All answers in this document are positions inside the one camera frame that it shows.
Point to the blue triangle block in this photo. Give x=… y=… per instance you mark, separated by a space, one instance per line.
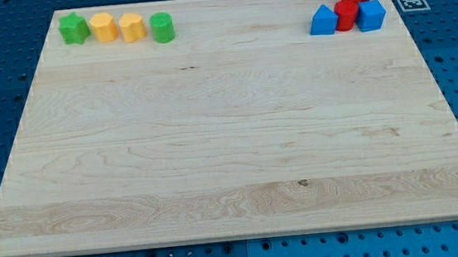
x=324 y=21

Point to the white fiducial marker tag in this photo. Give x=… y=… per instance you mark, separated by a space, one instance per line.
x=413 y=5

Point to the yellow hexagon block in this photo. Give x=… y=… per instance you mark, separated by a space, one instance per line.
x=104 y=27

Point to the light wooden board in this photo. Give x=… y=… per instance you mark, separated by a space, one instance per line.
x=244 y=126

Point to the red cylinder block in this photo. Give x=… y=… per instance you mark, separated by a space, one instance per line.
x=346 y=12

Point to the green star block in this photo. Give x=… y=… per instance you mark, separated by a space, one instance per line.
x=73 y=29

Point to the green cylinder block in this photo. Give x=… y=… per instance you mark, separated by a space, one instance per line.
x=161 y=24

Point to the blue cube block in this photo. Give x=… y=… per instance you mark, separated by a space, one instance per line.
x=370 y=16

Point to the yellow heart block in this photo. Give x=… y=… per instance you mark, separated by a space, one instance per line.
x=132 y=27

